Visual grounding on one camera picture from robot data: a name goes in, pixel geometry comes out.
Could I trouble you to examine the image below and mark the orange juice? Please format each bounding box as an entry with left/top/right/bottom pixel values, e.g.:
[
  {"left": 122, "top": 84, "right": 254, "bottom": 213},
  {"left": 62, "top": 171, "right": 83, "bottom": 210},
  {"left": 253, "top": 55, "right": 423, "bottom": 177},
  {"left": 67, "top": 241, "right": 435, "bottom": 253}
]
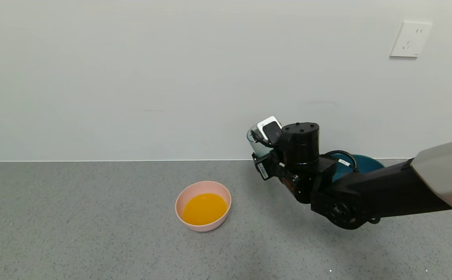
[{"left": 182, "top": 193, "right": 229, "bottom": 226}]

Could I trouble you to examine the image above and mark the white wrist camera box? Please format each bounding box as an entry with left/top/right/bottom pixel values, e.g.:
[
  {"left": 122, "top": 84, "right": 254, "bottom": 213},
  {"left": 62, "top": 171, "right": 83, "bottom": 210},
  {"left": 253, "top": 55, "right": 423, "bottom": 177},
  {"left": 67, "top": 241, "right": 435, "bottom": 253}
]
[{"left": 257, "top": 115, "right": 283, "bottom": 144}]

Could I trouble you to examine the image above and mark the pink plastic bowl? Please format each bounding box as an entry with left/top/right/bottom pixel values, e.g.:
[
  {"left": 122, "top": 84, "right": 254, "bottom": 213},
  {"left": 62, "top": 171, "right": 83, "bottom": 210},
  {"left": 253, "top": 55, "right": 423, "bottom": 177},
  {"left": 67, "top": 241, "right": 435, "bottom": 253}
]
[{"left": 175, "top": 181, "right": 232, "bottom": 233}]

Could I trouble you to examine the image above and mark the teal rectangular baking tray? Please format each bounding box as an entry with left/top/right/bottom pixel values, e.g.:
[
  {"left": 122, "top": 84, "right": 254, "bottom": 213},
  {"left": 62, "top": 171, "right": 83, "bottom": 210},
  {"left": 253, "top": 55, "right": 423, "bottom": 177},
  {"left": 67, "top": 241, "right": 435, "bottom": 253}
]
[{"left": 328, "top": 154, "right": 386, "bottom": 184}]

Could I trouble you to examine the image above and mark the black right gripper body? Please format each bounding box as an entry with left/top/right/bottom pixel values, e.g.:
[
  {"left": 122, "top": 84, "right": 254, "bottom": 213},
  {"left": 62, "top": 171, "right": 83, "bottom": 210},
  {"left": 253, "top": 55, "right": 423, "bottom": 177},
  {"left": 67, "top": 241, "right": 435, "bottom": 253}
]
[{"left": 252, "top": 150, "right": 282, "bottom": 180}]

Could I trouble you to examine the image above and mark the ribbed clear teal cup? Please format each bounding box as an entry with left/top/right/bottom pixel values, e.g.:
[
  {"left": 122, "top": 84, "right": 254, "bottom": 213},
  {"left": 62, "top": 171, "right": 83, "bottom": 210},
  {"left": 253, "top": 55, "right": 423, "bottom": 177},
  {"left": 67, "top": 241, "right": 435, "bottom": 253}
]
[{"left": 246, "top": 124, "right": 276, "bottom": 158}]

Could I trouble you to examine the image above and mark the white wall socket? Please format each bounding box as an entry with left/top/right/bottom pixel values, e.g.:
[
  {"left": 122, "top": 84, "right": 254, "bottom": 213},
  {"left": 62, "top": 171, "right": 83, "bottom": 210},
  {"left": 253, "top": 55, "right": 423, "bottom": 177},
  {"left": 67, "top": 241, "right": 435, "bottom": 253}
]
[{"left": 389, "top": 21, "right": 433, "bottom": 58}]

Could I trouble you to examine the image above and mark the black camera cable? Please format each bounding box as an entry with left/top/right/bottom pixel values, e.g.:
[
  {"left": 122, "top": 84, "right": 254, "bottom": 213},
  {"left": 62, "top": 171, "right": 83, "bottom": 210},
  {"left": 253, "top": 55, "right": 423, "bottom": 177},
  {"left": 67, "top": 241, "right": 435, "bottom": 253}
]
[{"left": 250, "top": 129, "right": 361, "bottom": 172}]

